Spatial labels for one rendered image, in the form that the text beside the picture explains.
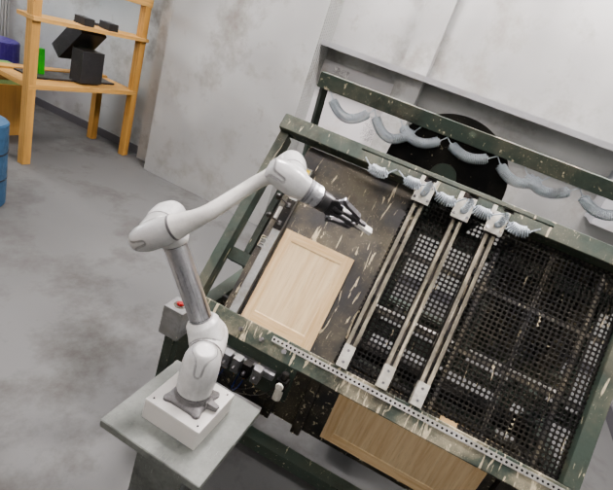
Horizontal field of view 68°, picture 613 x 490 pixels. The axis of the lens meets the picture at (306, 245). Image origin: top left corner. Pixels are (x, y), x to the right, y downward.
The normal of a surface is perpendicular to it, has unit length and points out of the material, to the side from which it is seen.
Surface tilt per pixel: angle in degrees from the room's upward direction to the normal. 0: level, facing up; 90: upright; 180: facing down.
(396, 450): 90
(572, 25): 90
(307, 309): 56
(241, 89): 90
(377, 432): 90
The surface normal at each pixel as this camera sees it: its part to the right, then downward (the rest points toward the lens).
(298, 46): -0.38, 0.27
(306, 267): -0.11, -0.25
